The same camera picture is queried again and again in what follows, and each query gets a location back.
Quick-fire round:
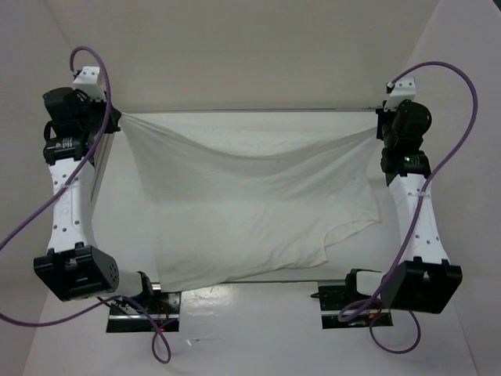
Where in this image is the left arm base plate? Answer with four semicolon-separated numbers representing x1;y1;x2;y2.
106;291;181;334

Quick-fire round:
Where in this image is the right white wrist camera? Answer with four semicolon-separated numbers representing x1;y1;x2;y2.
383;76;416;112

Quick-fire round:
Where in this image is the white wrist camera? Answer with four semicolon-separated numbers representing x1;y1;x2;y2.
383;76;416;112
73;66;105;101

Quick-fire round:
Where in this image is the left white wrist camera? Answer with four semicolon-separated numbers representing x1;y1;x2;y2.
73;66;105;101

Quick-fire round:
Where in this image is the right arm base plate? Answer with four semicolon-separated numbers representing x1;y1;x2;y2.
310;281;393;329

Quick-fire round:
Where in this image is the white tank top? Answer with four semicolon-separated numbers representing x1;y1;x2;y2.
121;115;380;291

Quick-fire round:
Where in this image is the aluminium table edge rail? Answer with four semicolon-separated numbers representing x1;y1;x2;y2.
91;108;121;206

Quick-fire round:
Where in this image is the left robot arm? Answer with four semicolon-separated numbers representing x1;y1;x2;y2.
34;87;125;302

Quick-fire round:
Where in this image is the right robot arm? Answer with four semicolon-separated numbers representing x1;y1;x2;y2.
340;99;463;322

